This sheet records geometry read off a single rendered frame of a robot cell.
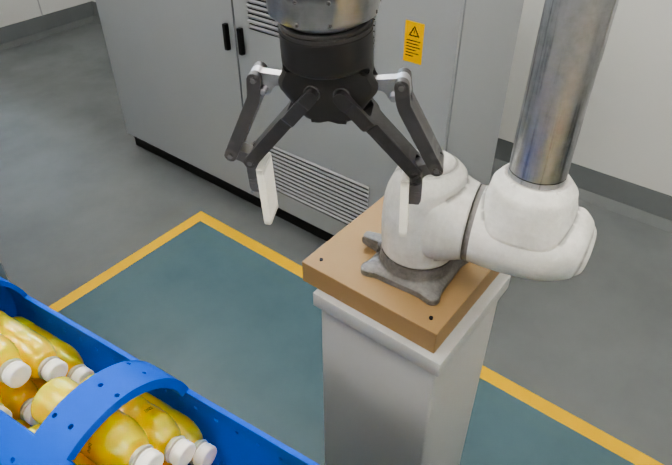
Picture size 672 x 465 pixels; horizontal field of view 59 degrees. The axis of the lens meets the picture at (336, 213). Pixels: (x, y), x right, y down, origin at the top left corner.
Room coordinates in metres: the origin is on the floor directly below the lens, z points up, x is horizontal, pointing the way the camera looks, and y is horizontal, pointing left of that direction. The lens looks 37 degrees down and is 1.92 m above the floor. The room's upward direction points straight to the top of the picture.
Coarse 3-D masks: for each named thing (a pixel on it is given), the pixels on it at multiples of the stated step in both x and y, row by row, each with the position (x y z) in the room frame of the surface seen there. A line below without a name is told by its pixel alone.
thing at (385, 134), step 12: (336, 96) 0.44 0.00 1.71; (348, 96) 0.45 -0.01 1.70; (348, 108) 0.44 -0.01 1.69; (360, 108) 0.45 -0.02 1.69; (372, 108) 0.46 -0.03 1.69; (360, 120) 0.44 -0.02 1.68; (372, 120) 0.45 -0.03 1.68; (384, 120) 0.46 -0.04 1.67; (372, 132) 0.45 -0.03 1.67; (384, 132) 0.45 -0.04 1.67; (396, 132) 0.46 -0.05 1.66; (384, 144) 0.45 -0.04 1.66; (396, 144) 0.45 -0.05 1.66; (408, 144) 0.46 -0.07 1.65; (396, 156) 0.44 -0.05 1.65; (408, 156) 0.45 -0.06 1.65; (420, 156) 0.46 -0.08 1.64; (408, 168) 0.44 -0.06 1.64; (420, 180) 0.43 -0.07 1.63
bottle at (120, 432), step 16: (48, 384) 0.53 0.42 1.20; (64, 384) 0.54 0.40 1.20; (48, 400) 0.51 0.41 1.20; (32, 416) 0.50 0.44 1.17; (112, 416) 0.48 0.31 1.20; (128, 416) 0.49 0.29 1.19; (96, 432) 0.46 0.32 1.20; (112, 432) 0.46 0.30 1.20; (128, 432) 0.46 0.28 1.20; (144, 432) 0.47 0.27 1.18; (96, 448) 0.44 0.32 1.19; (112, 448) 0.44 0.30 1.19; (128, 448) 0.44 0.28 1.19; (144, 448) 0.44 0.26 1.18; (112, 464) 0.43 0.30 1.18; (128, 464) 0.43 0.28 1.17
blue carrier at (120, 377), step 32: (0, 288) 0.81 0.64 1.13; (32, 320) 0.79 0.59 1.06; (64, 320) 0.73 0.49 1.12; (96, 352) 0.70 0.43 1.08; (96, 384) 0.51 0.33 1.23; (128, 384) 0.52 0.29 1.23; (160, 384) 0.54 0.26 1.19; (0, 416) 0.47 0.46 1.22; (64, 416) 0.46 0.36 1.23; (96, 416) 0.46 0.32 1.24; (192, 416) 0.58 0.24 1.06; (224, 416) 0.54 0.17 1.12; (0, 448) 0.44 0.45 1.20; (32, 448) 0.43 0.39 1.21; (64, 448) 0.42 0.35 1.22; (224, 448) 0.53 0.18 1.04; (256, 448) 0.51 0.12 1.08; (288, 448) 0.48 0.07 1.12
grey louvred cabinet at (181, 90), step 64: (128, 0) 3.02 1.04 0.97; (192, 0) 2.71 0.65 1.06; (256, 0) 2.46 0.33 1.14; (384, 0) 2.08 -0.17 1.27; (448, 0) 1.93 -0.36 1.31; (512, 0) 2.21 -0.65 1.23; (128, 64) 3.10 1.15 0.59; (192, 64) 2.76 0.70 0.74; (384, 64) 2.07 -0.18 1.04; (448, 64) 1.91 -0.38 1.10; (128, 128) 3.20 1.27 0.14; (192, 128) 2.81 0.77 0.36; (256, 128) 2.50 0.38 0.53; (320, 128) 2.26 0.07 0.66; (448, 128) 1.91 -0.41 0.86; (256, 192) 2.53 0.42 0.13; (320, 192) 2.26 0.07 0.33; (384, 192) 2.05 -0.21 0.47
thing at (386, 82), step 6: (402, 72) 0.46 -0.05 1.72; (378, 78) 0.45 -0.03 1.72; (384, 78) 0.45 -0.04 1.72; (390, 78) 0.45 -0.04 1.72; (396, 78) 0.45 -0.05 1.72; (408, 78) 0.45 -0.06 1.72; (378, 84) 0.45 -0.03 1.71; (384, 84) 0.45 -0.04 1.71; (390, 84) 0.45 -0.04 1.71; (378, 90) 0.45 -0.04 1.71; (384, 90) 0.45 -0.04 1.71; (390, 90) 0.45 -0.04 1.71; (390, 96) 0.44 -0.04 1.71
